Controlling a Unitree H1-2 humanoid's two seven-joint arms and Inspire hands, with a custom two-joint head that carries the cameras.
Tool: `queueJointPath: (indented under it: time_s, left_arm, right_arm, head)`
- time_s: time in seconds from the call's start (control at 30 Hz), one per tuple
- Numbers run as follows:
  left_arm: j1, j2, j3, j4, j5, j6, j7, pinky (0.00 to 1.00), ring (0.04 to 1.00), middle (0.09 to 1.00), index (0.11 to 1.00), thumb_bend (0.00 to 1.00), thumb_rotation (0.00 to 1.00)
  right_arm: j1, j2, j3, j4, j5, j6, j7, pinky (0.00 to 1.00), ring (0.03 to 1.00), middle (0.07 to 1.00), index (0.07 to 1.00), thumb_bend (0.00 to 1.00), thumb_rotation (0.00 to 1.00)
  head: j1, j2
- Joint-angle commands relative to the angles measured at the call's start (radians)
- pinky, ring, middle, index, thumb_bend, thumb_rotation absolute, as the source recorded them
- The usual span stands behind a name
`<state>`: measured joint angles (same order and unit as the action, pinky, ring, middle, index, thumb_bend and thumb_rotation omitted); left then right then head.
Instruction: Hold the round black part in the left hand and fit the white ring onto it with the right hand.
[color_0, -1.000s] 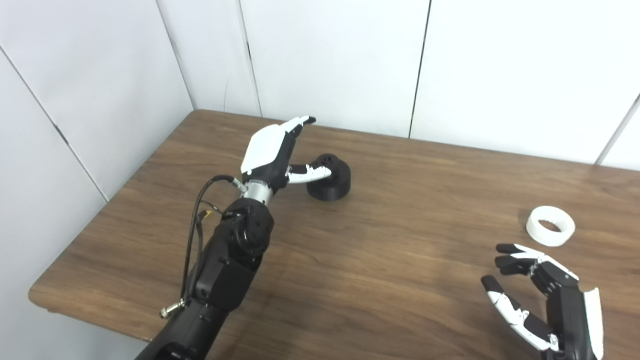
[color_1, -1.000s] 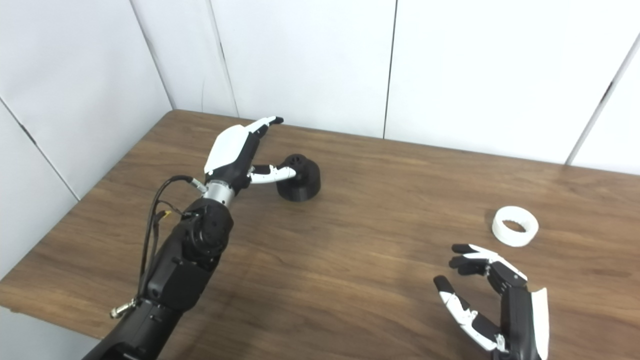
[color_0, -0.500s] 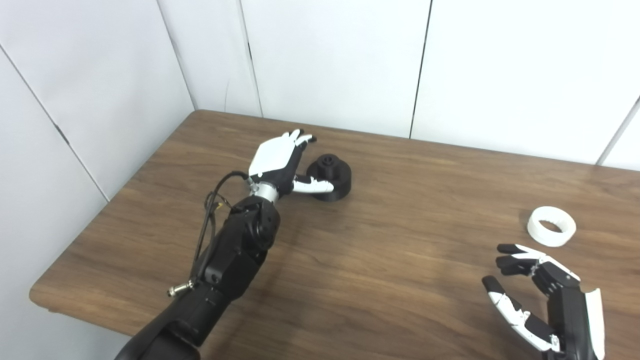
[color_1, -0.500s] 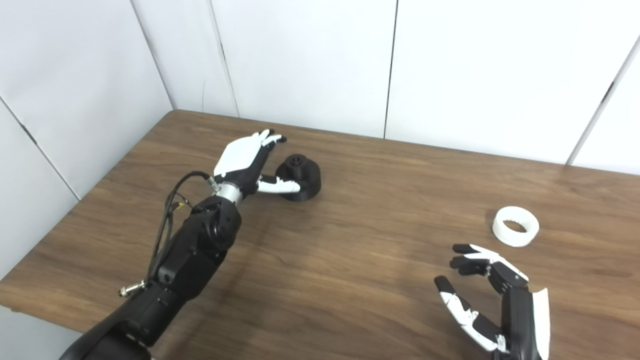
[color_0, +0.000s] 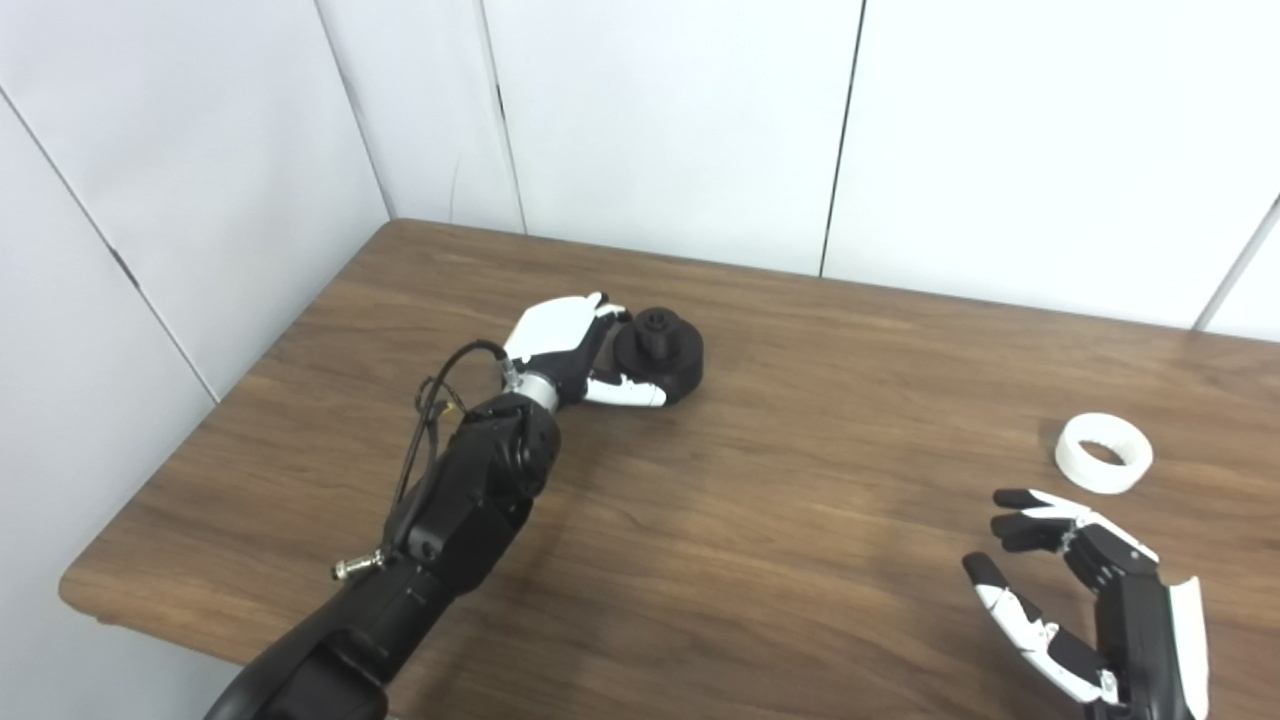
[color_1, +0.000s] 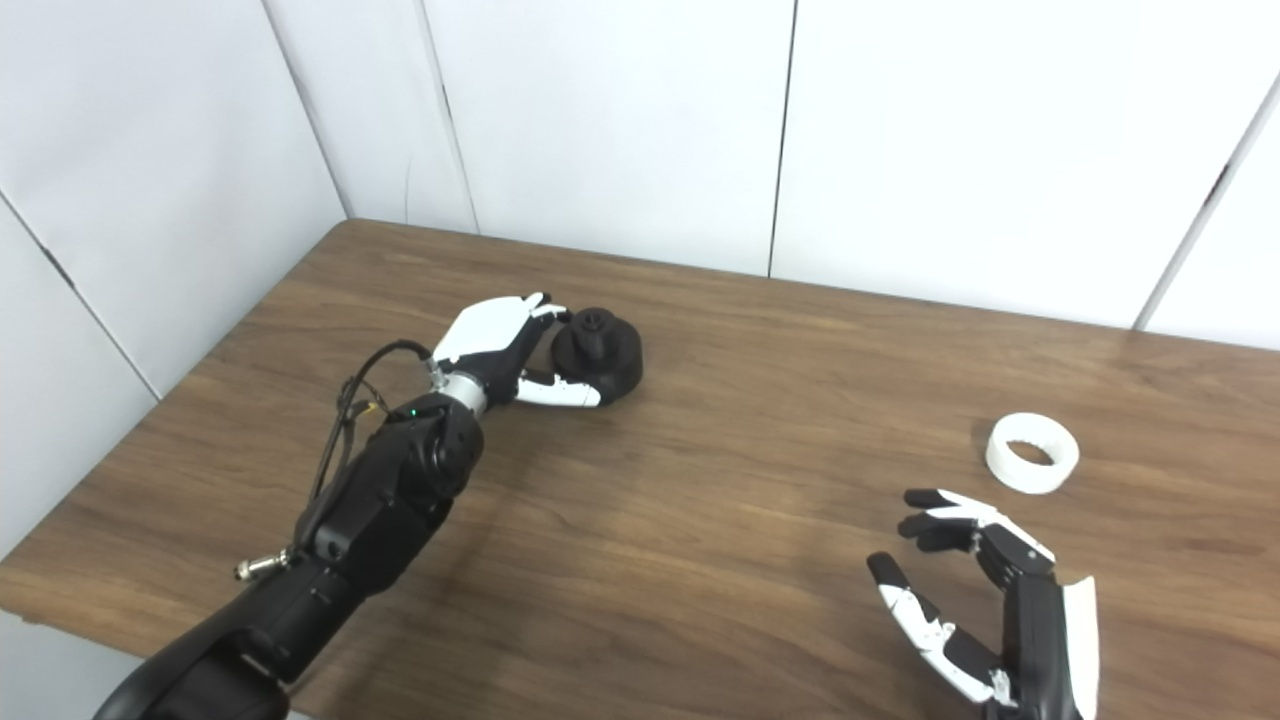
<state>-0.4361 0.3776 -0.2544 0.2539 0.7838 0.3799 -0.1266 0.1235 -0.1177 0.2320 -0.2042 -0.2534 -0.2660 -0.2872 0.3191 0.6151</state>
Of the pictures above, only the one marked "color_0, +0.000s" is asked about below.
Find white and black left hand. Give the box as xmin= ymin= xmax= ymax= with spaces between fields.
xmin=500 ymin=292 xmax=669 ymax=409

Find round black part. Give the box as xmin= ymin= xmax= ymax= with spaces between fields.
xmin=612 ymin=308 xmax=705 ymax=406

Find white and black right hand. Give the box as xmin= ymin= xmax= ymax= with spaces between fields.
xmin=962 ymin=488 xmax=1211 ymax=720

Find white toothed ring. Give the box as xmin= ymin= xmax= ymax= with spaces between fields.
xmin=1055 ymin=412 xmax=1154 ymax=495

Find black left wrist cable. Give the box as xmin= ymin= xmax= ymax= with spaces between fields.
xmin=332 ymin=340 xmax=521 ymax=583

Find thin left arm wires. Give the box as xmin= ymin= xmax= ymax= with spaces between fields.
xmin=415 ymin=375 xmax=467 ymax=433

